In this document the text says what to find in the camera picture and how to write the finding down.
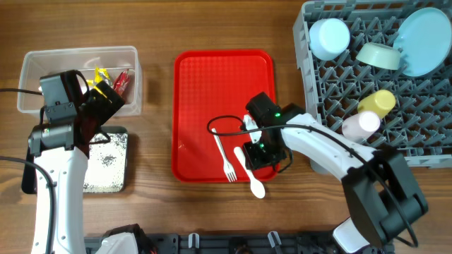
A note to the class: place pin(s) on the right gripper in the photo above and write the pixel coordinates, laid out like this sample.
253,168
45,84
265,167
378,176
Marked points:
255,161

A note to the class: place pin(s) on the red serving tray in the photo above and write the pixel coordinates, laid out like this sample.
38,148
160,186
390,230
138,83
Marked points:
211,90

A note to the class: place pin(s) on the white plastic fork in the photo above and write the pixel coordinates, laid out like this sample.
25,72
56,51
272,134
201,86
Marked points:
227,166

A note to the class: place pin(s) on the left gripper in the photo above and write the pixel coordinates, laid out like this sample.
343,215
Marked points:
108,109

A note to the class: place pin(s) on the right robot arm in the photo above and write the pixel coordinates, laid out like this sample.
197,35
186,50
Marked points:
382,194

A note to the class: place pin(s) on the light blue plate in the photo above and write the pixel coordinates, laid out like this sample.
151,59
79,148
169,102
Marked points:
424,39

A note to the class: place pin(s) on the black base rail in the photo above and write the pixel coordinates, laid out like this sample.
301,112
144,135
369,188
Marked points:
301,243

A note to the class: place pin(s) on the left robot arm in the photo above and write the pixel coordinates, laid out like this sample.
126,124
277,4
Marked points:
59,145

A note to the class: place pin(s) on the red snack wrapper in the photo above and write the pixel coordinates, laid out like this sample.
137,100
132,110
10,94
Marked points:
121,82

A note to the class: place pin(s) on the yellow foil wrapper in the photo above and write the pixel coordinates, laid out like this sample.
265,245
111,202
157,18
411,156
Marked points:
101,74

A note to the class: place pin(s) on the black waste tray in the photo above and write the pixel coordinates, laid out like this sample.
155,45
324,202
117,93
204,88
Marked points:
107,164

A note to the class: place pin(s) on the green bowl with rice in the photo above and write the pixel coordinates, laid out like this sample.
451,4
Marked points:
379,55

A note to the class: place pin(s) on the grey dishwasher rack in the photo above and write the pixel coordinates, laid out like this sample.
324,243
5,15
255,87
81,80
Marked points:
420,123

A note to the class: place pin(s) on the light blue bowl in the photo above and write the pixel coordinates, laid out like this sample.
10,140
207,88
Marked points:
329,38

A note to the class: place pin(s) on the white plastic spoon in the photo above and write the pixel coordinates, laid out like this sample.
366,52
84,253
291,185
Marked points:
257,188

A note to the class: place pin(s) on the white upturned cup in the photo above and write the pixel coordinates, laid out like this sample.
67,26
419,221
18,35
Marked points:
361,126

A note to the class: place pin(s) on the yellow upturned cup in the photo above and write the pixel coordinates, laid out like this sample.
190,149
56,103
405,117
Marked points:
380,102

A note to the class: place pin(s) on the clear plastic bin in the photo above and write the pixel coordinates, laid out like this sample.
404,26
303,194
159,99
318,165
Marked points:
114,59

